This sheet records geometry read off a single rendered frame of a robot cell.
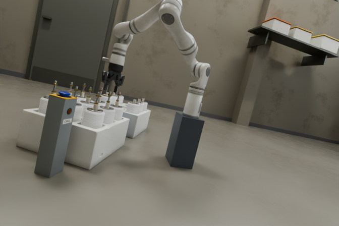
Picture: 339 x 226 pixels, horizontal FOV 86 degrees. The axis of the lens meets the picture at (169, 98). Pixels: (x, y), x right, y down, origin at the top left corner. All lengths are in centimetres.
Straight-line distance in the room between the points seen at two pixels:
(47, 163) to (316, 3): 567
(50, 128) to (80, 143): 16
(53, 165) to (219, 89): 350
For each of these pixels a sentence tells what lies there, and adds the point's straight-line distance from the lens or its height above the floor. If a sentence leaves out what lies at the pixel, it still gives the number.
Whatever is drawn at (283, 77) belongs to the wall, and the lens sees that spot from 496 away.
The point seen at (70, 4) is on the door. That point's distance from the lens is 369.
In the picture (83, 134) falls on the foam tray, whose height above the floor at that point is 15.
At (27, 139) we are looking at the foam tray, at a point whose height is 5.
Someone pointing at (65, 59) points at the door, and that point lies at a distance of 356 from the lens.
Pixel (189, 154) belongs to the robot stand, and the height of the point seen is 9.
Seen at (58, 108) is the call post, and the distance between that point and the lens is 79.
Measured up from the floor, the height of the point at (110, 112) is 24.
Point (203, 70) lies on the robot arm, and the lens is 106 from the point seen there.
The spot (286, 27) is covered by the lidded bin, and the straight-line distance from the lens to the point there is 423.
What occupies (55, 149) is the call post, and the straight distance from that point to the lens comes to 83.
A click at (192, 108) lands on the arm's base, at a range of 107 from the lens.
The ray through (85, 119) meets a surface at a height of 21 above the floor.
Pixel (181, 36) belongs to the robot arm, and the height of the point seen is 68.
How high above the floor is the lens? 45
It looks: 4 degrees down
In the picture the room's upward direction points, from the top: 14 degrees clockwise
